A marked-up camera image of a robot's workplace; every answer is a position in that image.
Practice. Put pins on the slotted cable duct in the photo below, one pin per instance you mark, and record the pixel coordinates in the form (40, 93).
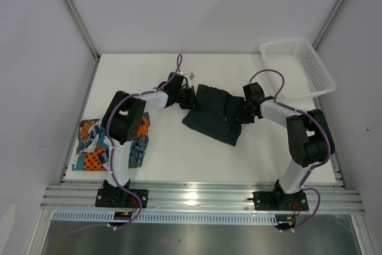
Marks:
(167, 217)

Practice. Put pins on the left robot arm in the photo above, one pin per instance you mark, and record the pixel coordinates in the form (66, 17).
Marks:
(124, 114)

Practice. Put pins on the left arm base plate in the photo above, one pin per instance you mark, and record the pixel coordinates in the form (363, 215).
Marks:
(121, 199)

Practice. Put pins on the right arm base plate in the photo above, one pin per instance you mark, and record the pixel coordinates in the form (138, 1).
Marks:
(275, 201)

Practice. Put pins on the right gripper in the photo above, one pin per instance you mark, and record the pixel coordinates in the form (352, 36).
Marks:
(245, 120)

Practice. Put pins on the colourful patterned shorts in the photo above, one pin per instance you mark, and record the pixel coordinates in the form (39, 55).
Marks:
(92, 151)

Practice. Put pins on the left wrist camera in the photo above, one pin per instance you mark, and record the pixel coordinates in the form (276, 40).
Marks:
(189, 76)

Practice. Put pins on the dark green shorts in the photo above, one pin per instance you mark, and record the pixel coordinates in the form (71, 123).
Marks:
(216, 115)

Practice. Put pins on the white plastic basket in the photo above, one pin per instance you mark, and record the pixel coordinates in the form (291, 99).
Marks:
(306, 76)

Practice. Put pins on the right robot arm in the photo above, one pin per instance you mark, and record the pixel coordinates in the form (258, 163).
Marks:
(310, 142)

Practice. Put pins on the aluminium rail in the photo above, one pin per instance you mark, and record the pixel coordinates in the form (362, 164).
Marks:
(200, 197)

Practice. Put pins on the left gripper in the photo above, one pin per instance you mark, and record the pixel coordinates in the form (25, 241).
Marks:
(191, 104)

